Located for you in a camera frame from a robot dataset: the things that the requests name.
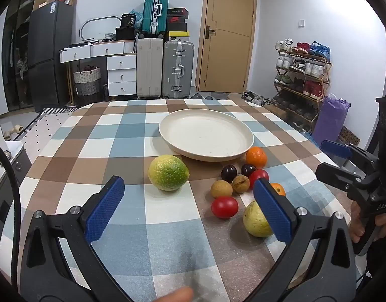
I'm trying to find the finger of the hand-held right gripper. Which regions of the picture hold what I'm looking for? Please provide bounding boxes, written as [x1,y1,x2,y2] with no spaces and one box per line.
[315,162,375,202]
[321,140,380,178]

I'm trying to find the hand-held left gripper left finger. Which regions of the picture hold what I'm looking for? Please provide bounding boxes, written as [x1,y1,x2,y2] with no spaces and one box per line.
[20,175,134,302]

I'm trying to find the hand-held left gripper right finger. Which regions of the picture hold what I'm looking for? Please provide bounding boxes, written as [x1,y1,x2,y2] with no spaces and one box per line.
[253,178,358,302]

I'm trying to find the yellow guava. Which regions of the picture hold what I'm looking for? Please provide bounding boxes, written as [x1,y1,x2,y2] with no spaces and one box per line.
[242,200,273,238]

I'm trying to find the small orange mandarin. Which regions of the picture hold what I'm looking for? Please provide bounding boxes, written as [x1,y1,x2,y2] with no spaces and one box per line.
[270,182,286,197]

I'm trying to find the red tomato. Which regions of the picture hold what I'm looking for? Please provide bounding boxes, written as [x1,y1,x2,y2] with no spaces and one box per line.
[211,196,239,219]
[249,169,269,190]

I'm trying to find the large orange mandarin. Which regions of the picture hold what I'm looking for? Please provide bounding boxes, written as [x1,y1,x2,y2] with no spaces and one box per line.
[245,147,268,168]

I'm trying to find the green yellow citrus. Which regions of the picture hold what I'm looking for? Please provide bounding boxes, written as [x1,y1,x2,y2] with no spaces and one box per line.
[148,154,190,191]

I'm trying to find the cream round plate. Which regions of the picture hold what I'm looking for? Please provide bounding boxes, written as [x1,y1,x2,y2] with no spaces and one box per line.
[159,109,254,162]

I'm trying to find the person's right forearm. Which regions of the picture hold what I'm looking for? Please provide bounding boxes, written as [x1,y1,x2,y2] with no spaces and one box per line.
[364,213,386,302]

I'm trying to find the person's right hand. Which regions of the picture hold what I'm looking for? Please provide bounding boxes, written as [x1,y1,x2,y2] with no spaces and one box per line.
[350,201,386,244]

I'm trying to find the person's left hand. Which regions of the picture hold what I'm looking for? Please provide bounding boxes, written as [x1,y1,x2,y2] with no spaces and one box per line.
[155,286,194,302]

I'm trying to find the brown doormat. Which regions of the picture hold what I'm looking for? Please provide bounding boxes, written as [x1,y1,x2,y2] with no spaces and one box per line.
[338,126,361,147]

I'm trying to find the purple bag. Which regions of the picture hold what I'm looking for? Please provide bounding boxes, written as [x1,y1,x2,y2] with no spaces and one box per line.
[311,94,351,149]

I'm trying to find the cracked brown longan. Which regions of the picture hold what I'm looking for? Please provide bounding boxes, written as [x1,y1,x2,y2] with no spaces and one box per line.
[231,175,251,194]

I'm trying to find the smooth brown longan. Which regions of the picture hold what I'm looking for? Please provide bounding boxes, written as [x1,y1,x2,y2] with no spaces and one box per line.
[210,180,233,199]

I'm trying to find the wooden shoe rack with shoes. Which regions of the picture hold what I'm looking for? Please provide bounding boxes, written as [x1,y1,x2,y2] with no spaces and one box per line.
[274,39,331,126]

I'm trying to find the grey sneakers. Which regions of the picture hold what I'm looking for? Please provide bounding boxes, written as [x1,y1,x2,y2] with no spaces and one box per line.
[241,90,273,106]

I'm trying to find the grey appliance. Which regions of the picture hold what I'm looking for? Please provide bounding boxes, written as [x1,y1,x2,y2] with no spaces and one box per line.
[0,141,33,227]

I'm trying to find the dotted floor mat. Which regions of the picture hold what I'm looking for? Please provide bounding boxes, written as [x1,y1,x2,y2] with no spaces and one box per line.
[10,108,78,164]

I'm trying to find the beige slippers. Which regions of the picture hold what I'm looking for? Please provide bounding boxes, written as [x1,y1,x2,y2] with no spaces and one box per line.
[3,125,24,141]

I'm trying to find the woven laundry basket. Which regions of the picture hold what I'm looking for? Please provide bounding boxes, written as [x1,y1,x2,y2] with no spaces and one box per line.
[73,65,102,105]

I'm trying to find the grey slippers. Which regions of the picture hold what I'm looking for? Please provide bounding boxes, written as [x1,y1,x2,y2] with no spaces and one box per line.
[189,91,232,100]

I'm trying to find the white drawer desk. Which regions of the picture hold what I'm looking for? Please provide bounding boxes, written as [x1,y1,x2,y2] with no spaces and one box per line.
[59,39,137,99]

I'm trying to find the beige suitcase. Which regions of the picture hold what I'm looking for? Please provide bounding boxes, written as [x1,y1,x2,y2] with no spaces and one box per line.
[136,38,164,99]

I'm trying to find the silver suitcase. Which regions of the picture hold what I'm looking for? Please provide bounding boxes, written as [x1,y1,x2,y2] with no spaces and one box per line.
[162,41,195,100]

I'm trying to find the wooden door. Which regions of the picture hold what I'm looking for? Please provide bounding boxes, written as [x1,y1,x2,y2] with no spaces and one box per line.
[195,0,257,94]

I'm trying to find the black refrigerator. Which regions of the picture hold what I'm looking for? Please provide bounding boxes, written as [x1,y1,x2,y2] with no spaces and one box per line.
[27,1,75,112]

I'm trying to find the black storage box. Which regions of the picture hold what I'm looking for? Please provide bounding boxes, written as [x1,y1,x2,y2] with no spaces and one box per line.
[115,27,137,41]

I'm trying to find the dark wardrobe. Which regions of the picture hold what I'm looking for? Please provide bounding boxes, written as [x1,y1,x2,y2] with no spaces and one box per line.
[0,0,39,114]

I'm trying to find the yellow shoe box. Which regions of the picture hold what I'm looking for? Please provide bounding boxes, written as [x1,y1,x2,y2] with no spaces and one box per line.
[168,31,190,42]

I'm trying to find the black printed bag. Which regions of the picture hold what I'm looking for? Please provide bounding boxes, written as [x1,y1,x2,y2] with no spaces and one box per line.
[120,13,137,29]

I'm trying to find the teal suitcase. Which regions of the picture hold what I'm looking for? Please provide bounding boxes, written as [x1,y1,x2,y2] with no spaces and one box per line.
[141,0,170,37]

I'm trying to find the black cable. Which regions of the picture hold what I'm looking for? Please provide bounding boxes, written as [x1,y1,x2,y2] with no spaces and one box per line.
[0,138,22,291]

